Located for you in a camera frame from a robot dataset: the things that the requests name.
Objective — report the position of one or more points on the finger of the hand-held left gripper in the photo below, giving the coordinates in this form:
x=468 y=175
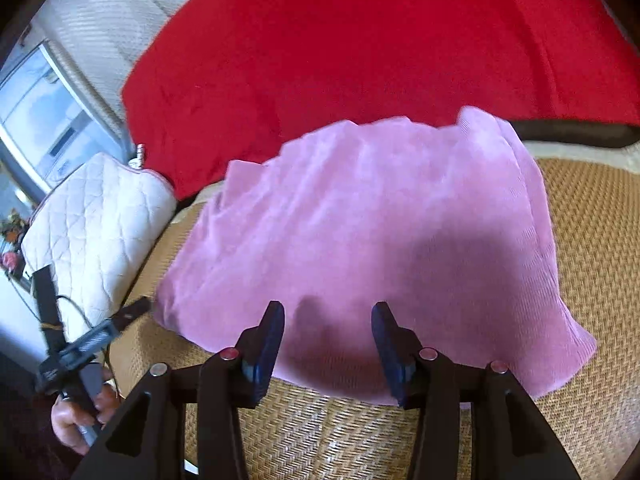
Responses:
x=134 y=312

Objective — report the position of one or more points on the red blanket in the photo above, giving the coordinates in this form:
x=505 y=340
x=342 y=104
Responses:
x=350 y=50

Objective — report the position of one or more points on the artificial flower bouquet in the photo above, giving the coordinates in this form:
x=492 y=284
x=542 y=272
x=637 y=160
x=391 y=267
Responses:
x=11 y=228

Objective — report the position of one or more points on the person's left hand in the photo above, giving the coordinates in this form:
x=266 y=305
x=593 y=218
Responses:
x=67 y=430

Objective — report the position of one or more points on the pink jacket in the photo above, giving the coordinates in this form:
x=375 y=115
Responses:
x=375 y=240

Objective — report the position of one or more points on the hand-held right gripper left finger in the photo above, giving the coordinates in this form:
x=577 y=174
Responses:
x=262 y=355

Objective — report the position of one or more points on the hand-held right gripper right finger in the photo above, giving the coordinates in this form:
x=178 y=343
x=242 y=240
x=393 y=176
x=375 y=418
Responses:
x=390 y=355

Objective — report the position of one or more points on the small patterned white cloth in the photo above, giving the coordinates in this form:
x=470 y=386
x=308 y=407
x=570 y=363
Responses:
x=139 y=156

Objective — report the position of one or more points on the white quilted cushion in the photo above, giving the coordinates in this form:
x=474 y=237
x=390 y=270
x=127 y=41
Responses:
x=95 y=225

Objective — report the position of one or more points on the dotted beige curtain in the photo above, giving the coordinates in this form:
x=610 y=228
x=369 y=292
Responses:
x=100 y=25

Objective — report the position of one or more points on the woven bamboo mat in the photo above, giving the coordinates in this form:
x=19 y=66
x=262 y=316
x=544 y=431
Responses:
x=590 y=240

